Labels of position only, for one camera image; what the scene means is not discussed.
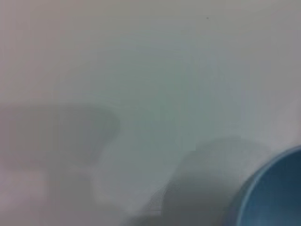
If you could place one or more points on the blue ceramic bowl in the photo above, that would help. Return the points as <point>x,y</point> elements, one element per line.
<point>277,193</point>

